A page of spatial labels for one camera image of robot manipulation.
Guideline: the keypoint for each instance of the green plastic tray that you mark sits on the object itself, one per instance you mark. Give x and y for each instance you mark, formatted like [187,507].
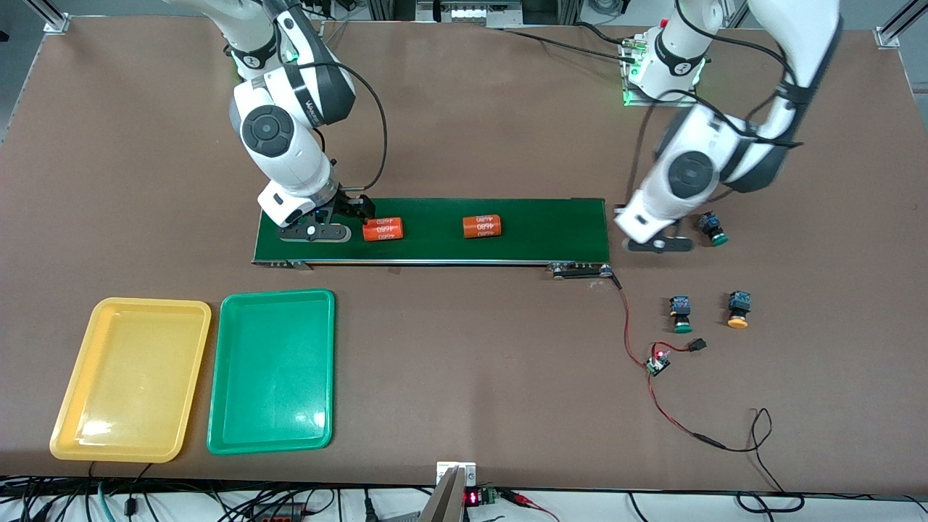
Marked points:
[272,377]

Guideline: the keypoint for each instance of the silver control box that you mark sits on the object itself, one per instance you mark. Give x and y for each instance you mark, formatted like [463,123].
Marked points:
[471,14]

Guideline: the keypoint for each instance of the yellow plastic tray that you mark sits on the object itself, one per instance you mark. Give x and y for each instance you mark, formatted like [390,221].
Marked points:
[130,391]

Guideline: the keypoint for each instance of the orange cylinder white print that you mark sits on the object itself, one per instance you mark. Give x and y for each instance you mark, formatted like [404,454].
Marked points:
[382,229]
[482,226]

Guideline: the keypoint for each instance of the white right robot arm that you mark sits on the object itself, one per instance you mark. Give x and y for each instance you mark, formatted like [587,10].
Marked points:
[272,134]

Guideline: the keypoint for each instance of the black red power strip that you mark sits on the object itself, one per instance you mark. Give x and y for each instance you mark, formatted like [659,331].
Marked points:
[279,513]

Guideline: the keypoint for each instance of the yellow cap push button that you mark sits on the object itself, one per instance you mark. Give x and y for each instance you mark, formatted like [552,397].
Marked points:
[739,304]

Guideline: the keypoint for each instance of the red digit display module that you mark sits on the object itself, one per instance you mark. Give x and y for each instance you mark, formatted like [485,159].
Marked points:
[473,498]

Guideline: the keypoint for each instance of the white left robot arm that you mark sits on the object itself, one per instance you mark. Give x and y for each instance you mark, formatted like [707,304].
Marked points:
[692,174]

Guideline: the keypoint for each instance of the grey camera mount bar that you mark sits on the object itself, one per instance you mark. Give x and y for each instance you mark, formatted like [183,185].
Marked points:
[449,500]

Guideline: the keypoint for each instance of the black connector plug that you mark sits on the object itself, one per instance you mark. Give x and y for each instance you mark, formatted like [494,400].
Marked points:
[697,346]

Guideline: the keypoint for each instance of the red clip lead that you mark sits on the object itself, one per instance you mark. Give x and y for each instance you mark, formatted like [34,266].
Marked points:
[516,498]

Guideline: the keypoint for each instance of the green cap push button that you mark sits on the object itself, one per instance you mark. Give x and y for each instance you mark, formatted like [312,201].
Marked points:
[714,232]
[681,312]

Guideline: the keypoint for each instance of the aluminium frame post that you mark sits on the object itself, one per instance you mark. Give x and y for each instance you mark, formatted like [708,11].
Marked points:
[56,24]
[888,35]

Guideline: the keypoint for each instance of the small controller circuit board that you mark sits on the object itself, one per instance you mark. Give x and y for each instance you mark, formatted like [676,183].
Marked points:
[658,365]

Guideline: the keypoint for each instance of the green conveyor belt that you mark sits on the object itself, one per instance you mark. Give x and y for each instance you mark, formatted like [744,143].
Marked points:
[544,232]

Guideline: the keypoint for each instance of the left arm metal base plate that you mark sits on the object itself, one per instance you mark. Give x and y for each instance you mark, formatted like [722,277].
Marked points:
[626,81]

